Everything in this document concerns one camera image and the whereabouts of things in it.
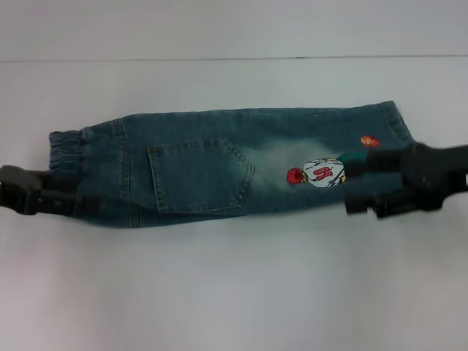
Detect blue denim shorts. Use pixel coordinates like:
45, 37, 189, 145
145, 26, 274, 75
48, 100, 418, 220

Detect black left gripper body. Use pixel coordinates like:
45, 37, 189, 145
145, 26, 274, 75
0, 165, 48, 217

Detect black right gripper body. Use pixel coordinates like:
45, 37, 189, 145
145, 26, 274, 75
400, 143, 468, 214

